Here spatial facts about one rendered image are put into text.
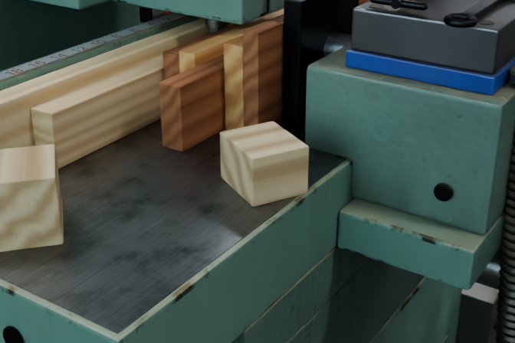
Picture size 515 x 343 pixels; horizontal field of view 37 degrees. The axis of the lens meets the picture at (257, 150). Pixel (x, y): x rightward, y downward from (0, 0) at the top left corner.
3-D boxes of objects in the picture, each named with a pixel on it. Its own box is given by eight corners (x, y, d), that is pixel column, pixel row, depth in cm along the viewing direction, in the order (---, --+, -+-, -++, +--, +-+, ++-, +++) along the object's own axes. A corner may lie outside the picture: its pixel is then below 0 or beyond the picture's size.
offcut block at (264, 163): (273, 164, 52) (273, 120, 51) (308, 193, 48) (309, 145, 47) (220, 177, 50) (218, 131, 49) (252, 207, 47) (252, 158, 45)
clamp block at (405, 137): (483, 240, 49) (502, 107, 45) (298, 186, 56) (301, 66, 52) (548, 156, 60) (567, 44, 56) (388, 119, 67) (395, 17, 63)
